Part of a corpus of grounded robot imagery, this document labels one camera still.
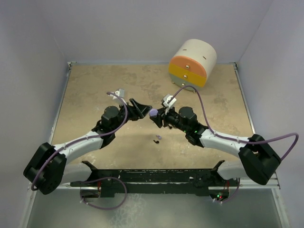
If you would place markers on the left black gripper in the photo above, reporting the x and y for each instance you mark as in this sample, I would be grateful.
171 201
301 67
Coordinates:
139 112

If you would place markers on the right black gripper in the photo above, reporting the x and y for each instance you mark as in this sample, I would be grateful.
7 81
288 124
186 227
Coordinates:
157 119

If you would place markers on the purple earbud charging case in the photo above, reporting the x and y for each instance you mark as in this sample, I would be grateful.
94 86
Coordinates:
153 112

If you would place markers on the purple black wireless earbud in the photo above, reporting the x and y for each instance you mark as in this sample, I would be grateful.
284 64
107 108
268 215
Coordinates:
157 140

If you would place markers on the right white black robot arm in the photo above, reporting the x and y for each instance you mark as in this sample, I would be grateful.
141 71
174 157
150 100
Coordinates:
256 159

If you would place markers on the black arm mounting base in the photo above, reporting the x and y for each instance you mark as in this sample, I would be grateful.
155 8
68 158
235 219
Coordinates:
105 183

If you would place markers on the round cream drawer cabinet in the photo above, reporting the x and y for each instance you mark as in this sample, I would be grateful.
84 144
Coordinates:
192 64

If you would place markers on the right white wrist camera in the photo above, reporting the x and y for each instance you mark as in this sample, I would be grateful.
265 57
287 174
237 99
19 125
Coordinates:
168 102

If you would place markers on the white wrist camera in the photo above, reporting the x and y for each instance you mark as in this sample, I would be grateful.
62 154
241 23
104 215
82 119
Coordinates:
119 93
168 102

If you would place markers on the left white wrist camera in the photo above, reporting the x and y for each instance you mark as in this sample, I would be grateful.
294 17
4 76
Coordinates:
119 93

